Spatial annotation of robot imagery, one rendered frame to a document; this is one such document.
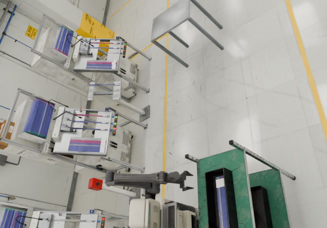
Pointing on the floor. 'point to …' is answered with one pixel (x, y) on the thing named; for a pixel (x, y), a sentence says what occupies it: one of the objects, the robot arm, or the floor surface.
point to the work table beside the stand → (172, 10)
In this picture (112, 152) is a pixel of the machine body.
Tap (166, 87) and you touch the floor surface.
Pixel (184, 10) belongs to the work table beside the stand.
